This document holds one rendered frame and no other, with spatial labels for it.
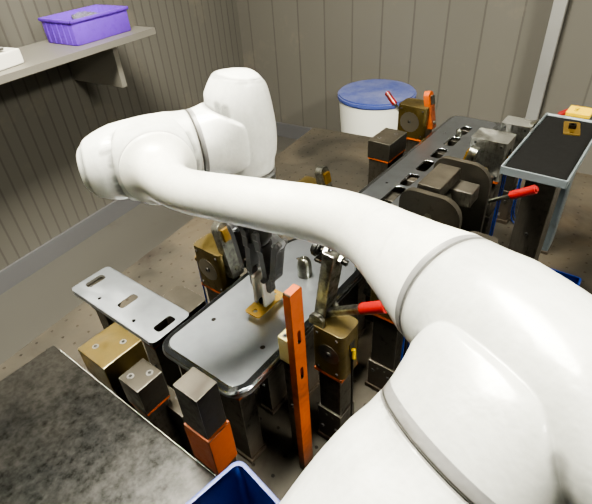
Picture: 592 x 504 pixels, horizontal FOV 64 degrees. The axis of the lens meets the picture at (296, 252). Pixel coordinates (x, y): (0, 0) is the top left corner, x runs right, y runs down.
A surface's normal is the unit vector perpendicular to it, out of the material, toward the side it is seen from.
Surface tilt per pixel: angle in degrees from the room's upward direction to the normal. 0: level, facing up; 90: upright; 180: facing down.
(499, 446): 44
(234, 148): 89
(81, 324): 0
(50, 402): 0
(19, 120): 90
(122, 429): 0
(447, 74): 90
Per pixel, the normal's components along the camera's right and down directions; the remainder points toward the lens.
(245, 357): -0.06, -0.80
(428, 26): -0.51, 0.54
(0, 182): 0.86, 0.26
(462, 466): -0.41, -0.19
